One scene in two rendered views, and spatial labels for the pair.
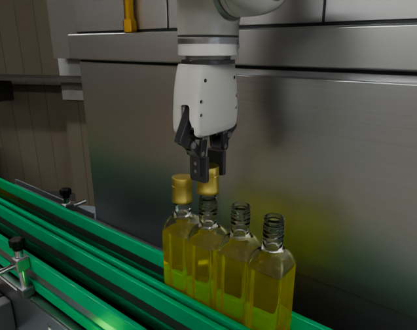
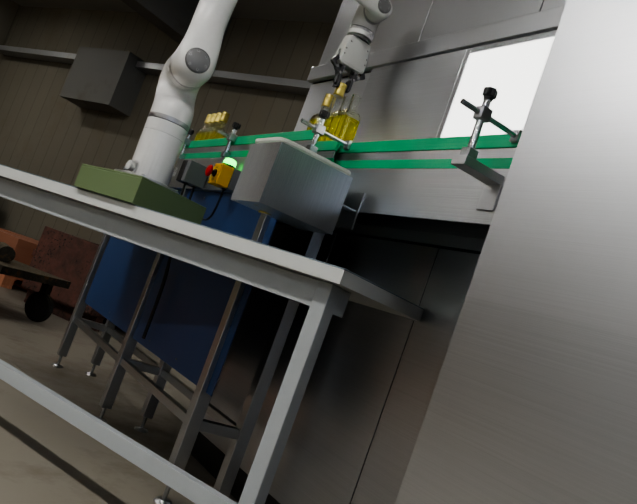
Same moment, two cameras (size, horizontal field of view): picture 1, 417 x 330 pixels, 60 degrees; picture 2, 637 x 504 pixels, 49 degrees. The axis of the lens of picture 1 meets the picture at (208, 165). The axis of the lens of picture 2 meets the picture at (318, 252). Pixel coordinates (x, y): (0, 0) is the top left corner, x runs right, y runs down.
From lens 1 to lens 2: 1.94 m
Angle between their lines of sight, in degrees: 32
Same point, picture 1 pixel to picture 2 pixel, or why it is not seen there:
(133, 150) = not seen: hidden behind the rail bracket
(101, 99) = (313, 104)
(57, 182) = not seen: hidden behind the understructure
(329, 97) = (406, 68)
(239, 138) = (368, 97)
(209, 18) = (361, 19)
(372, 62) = (423, 52)
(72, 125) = not seen: hidden behind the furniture
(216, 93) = (355, 49)
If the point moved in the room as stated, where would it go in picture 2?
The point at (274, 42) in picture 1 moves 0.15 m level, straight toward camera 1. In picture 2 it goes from (396, 51) to (379, 27)
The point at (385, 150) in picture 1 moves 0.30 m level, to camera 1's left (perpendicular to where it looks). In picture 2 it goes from (416, 84) to (328, 66)
